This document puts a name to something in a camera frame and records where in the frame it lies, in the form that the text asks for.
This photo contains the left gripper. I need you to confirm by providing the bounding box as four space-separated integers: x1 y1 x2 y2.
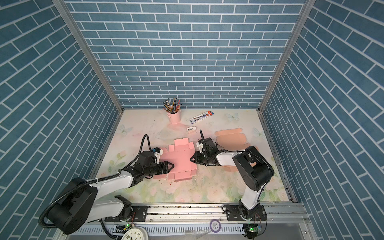
143 160 176 177

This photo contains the pink paper box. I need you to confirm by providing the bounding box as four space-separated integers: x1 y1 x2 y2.
153 138 197 182

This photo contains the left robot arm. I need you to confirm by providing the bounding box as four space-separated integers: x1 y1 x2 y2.
38 148 175 235

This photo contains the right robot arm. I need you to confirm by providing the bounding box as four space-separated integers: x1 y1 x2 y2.
190 138 275 219

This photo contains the peach paper box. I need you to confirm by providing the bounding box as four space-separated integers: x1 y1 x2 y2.
214 128 259 172

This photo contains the blue white pen box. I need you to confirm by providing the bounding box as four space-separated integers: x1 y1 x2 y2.
189 111 214 125

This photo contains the pink pencil bucket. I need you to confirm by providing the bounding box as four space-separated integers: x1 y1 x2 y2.
167 110 181 124

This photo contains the coloured pencils bundle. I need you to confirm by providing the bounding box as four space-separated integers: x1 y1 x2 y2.
163 97 182 114

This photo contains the white round clock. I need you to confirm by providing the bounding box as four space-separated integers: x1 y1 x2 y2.
122 227 149 240

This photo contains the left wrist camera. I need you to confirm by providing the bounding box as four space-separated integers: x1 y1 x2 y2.
152 148 164 164

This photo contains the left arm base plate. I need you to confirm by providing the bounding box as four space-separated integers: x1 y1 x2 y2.
104 206 148 223

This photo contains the metal base rail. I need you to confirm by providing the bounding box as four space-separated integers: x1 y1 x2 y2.
51 202 319 240

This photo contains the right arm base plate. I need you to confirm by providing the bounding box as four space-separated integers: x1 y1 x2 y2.
222 204 268 222

